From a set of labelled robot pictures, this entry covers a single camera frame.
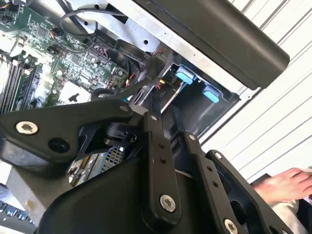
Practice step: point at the hard disk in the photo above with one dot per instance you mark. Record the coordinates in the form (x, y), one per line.
(185, 74)

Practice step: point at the person's bare hand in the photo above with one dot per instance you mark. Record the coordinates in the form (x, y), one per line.
(285, 185)

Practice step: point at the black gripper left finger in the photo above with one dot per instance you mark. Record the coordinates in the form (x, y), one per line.
(56, 119)

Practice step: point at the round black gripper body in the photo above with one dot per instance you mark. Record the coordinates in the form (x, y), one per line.
(109, 207)

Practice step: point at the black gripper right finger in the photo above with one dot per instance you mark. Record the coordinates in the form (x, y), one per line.
(209, 175)

